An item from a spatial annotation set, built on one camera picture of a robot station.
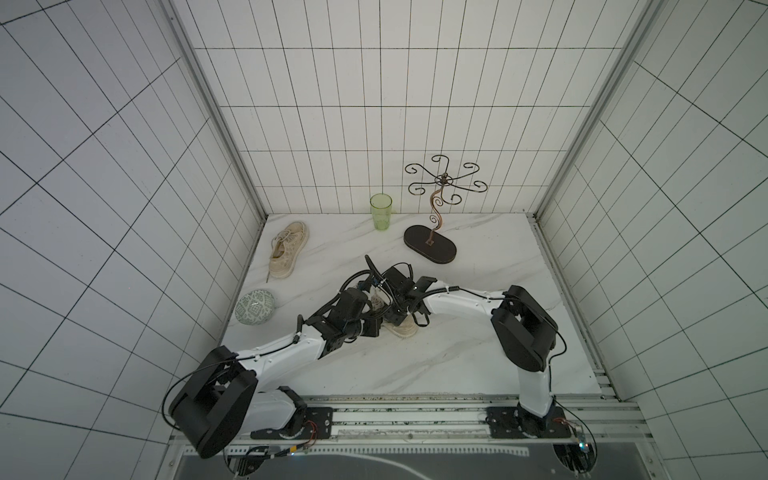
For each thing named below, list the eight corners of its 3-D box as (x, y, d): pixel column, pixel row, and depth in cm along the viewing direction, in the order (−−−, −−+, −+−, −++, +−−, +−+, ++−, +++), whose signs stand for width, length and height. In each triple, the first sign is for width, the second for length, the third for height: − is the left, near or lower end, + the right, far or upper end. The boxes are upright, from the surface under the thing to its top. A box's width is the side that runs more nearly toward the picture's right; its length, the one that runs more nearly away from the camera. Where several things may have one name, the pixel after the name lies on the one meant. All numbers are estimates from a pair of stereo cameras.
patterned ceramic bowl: (237, 324, 92) (231, 318, 89) (246, 296, 99) (241, 289, 95) (270, 324, 92) (265, 318, 89) (278, 296, 99) (273, 289, 95)
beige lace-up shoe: (266, 276, 104) (258, 262, 97) (293, 228, 119) (288, 213, 112) (287, 280, 103) (280, 266, 96) (311, 231, 118) (307, 216, 111)
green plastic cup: (367, 230, 117) (365, 206, 107) (376, 214, 123) (375, 190, 113) (385, 235, 115) (385, 212, 105) (393, 219, 121) (394, 195, 111)
